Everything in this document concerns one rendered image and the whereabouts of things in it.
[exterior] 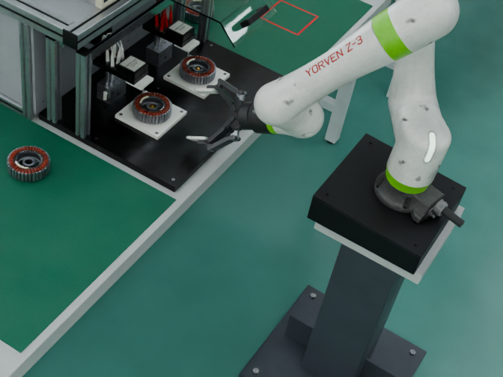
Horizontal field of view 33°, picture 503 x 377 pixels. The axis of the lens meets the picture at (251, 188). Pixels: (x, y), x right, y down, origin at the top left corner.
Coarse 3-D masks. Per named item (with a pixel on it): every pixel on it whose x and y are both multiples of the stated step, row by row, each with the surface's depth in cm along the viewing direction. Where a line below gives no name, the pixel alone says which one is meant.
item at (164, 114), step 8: (136, 96) 248; (144, 96) 248; (152, 96) 249; (160, 96) 249; (136, 104) 245; (144, 104) 249; (152, 104) 248; (160, 104) 249; (168, 104) 247; (136, 112) 244; (144, 112) 243; (152, 112) 244; (160, 112) 244; (168, 112) 245; (144, 120) 244; (152, 120) 244; (160, 120) 245
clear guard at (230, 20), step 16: (176, 0) 241; (192, 0) 243; (208, 0) 244; (224, 0) 245; (240, 0) 246; (256, 0) 250; (208, 16) 238; (224, 16) 239; (240, 16) 243; (240, 32) 242
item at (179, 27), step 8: (144, 24) 260; (152, 24) 261; (160, 24) 261; (176, 24) 258; (184, 24) 259; (152, 32) 260; (160, 32) 258; (168, 32) 257; (176, 32) 255; (184, 32) 256; (192, 32) 259; (160, 40) 265; (168, 40) 258; (176, 40) 257; (184, 40) 257; (192, 40) 261; (184, 48) 257; (192, 48) 259
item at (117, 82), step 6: (114, 78) 251; (102, 84) 248; (114, 84) 249; (120, 84) 250; (102, 90) 249; (108, 90) 247; (114, 90) 248; (120, 90) 252; (102, 96) 250; (108, 96) 249; (114, 96) 250; (120, 96) 254; (108, 102) 250
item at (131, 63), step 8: (104, 56) 246; (128, 56) 244; (96, 64) 244; (104, 64) 243; (120, 64) 240; (128, 64) 241; (136, 64) 241; (144, 64) 242; (112, 72) 242; (120, 72) 241; (128, 72) 240; (136, 72) 239; (144, 72) 243; (112, 80) 249; (128, 80) 241; (136, 80) 241; (144, 80) 243; (152, 80) 245
